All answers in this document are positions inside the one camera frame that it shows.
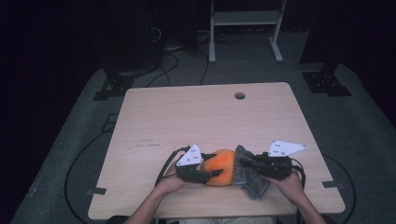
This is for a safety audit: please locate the right hand-held gripper cable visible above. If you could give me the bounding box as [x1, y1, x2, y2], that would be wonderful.
[290, 158, 307, 189]

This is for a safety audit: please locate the black stand base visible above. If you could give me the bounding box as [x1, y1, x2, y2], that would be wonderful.
[92, 70, 135, 102]
[302, 63, 353, 98]

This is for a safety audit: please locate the person's right hand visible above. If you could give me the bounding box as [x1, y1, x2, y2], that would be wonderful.
[264, 169, 307, 203]

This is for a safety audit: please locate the orange plush toy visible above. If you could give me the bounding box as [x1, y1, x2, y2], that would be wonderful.
[200, 148, 237, 188]

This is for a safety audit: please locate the hand-held gripper cable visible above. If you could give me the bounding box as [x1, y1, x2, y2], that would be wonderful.
[154, 145, 191, 188]
[290, 158, 307, 189]

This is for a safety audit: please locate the thin black cable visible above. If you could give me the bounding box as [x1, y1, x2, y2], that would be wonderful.
[198, 48, 210, 86]

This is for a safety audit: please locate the left hand-held gripper cable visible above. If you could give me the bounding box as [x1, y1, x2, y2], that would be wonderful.
[154, 145, 191, 188]

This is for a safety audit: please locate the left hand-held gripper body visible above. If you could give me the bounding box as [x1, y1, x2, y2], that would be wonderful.
[174, 143, 212, 185]

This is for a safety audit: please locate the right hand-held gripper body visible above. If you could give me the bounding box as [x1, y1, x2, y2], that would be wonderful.
[255, 140, 308, 182]

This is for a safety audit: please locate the white metal stand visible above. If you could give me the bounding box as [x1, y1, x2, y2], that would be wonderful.
[208, 0, 288, 64]

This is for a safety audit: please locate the black floor cable loop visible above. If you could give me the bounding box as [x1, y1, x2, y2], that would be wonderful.
[64, 130, 115, 224]
[321, 153, 358, 224]

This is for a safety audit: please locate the person's left hand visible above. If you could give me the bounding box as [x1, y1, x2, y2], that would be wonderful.
[154, 161, 189, 198]

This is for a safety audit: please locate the black cable bundle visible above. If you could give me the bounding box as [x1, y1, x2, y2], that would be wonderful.
[145, 50, 180, 89]

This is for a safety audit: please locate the grey cloth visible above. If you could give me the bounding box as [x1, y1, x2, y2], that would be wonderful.
[233, 144, 271, 202]

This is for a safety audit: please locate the grey tape strip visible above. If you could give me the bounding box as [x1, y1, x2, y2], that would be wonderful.
[86, 187, 107, 197]
[321, 180, 346, 189]

